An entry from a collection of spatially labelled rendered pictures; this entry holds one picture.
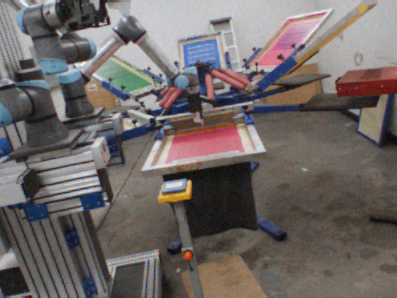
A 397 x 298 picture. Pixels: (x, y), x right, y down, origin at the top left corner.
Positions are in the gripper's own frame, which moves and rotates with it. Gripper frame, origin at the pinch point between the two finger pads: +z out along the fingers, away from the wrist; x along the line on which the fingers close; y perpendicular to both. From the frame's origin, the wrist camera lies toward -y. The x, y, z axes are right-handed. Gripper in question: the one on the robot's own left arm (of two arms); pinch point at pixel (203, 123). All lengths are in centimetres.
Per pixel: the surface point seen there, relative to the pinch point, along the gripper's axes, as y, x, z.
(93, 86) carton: 199, -368, -5
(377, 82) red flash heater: -106, 2, -8
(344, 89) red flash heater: -90, -7, -5
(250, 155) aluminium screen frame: -22, 60, 3
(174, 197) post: 12, 84, 7
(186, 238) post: 11, 79, 29
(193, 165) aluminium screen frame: 4, 60, 4
